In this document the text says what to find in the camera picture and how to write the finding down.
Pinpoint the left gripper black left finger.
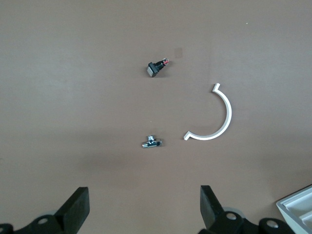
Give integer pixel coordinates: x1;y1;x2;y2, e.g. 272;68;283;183
14;187;90;234

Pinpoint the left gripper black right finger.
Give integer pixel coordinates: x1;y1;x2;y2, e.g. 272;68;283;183
199;185;247;234

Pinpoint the white drawer cabinet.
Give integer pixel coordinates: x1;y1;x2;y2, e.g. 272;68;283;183
275;184;312;234

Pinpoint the chrome metal tee fitting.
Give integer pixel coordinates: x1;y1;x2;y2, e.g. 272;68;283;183
141;135;163;149

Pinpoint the white semicircular plastic arc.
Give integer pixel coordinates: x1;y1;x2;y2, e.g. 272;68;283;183
183;83;233;141

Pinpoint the black square push switch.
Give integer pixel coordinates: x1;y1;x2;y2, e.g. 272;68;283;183
146;58;171;78

